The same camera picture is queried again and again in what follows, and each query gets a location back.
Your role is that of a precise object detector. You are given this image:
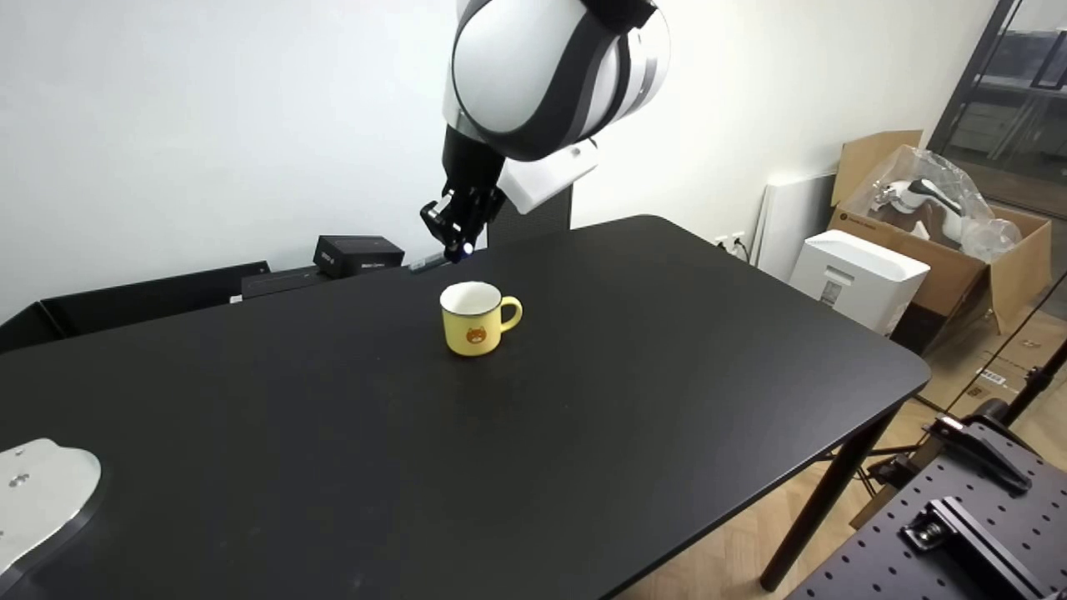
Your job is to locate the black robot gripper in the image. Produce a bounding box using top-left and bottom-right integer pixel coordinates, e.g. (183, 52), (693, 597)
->
(417, 125), (512, 266)

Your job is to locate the yellow enamel cup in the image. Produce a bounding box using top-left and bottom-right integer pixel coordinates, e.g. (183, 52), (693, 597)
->
(436, 276), (527, 364)

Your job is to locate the small black box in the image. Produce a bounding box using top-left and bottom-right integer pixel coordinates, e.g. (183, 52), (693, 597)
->
(312, 233), (407, 284)

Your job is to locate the dark grey flat box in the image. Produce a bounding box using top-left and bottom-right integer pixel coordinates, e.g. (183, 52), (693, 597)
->
(236, 265), (338, 305)

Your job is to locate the white flat panel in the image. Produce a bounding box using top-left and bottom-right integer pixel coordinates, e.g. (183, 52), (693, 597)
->
(752, 169), (841, 284)

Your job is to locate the long black flat case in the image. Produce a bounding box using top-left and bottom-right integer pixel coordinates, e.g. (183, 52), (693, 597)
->
(0, 259), (275, 358)

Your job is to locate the white boxy appliance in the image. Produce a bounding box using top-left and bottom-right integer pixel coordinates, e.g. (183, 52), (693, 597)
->
(787, 227), (934, 342)

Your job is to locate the black table leg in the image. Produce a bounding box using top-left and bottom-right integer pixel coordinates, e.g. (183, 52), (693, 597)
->
(757, 404), (907, 594)

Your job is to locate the clear plastic bag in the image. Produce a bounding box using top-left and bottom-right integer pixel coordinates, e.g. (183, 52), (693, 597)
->
(846, 145), (1023, 266)

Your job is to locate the brown cardboard box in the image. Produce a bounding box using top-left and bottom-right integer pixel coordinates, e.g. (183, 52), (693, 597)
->
(829, 126), (1057, 337)

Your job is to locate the black perforated breadboard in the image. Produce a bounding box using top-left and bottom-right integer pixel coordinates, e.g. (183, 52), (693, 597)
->
(787, 418), (1067, 600)

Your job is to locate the black framed glass door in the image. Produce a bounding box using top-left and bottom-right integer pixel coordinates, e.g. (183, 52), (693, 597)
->
(923, 0), (1067, 218)

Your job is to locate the black slanted pole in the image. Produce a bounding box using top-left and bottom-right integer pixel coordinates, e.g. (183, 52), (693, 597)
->
(997, 337), (1067, 434)

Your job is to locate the white wall socket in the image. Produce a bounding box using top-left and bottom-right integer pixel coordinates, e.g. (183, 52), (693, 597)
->
(714, 227), (754, 265)

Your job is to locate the white round base plate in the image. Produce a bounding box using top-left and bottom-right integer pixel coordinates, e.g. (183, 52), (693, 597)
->
(0, 437), (107, 582)

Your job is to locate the black metal bracket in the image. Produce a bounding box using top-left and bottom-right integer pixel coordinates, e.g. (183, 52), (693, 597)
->
(930, 413), (1037, 501)

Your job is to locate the black rail clamp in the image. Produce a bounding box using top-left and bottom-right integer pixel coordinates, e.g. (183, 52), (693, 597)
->
(897, 494), (1052, 600)

